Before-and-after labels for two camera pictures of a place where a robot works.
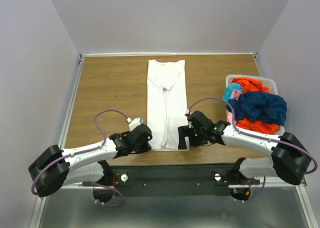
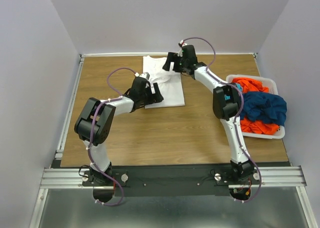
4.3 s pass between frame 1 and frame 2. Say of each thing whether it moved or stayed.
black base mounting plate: stayed
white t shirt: moved
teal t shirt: stayed
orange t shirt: stayed
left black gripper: moved
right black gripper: moved
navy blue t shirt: stayed
